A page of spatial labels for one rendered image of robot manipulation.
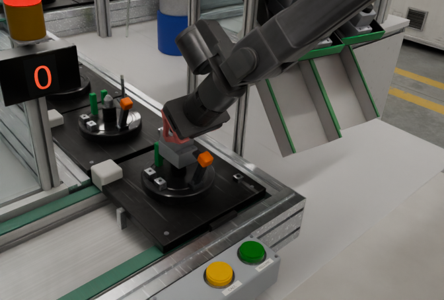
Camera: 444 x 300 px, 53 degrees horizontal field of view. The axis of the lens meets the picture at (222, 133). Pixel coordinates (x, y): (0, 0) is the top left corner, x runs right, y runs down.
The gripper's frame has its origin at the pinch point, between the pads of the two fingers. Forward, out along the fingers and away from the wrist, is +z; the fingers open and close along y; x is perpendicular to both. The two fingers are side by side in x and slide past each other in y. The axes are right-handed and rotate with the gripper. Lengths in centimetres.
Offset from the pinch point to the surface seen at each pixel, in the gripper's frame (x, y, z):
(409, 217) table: 37, -41, -2
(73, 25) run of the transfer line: -78, -35, 88
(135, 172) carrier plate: 1.6, 4.8, 12.8
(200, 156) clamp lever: 6.3, 0.9, -4.4
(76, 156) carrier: -7.5, 11.3, 20.4
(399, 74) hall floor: -11, -324, 148
